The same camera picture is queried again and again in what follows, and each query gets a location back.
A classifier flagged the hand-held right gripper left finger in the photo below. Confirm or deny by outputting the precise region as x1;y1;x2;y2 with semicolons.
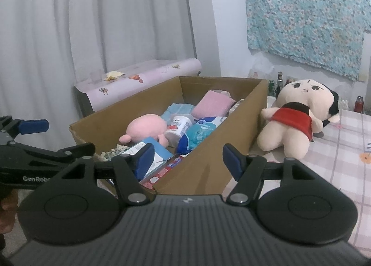
61;143;155;205

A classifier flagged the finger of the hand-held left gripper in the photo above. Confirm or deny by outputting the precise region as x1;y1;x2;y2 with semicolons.
0;142;96;168
0;115;50;142

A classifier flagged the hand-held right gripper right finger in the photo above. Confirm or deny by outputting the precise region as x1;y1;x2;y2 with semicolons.
223;143;315;205

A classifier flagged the blue white carton box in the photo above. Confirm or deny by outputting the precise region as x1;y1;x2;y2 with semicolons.
119;137;174;181

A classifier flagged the brown cardboard box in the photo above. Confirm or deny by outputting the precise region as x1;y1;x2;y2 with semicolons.
69;76;269;200

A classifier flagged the pink round plush toy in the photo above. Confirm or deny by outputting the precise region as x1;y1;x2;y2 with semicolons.
119;114;169;145

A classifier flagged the green white fabric scrunchie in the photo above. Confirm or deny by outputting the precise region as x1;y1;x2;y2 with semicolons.
101;144;131;163

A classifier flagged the blue white wipes pack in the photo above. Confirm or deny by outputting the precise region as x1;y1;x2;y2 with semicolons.
177;116;228;155

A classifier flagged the strawberry print yogurt cup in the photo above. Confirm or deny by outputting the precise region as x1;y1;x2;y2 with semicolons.
165;114;193;147

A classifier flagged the pink sponge pad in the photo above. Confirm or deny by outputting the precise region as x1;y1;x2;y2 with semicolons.
191;90;237;119

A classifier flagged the blue quilted cloth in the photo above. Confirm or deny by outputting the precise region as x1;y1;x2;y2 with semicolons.
161;103;198;122

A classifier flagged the plush doll red dress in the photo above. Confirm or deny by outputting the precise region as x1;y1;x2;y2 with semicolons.
258;78;341;159

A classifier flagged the person's left hand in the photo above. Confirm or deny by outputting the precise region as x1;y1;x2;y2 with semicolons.
0;189;19;234

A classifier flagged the pink printed paper roll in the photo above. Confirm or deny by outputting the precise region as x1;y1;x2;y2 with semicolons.
74;59;202;116

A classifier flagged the yellow crumpled wrapper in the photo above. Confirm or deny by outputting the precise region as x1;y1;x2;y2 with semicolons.
104;70;126;81

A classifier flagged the crumpled clear plastic bag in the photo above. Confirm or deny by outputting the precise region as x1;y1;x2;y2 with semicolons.
249;57;274;79

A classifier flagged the white curtain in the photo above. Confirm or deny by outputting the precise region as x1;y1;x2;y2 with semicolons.
0;0;198;127

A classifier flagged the floral blue wall cloth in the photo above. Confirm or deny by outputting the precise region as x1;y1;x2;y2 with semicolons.
246;0;371;81

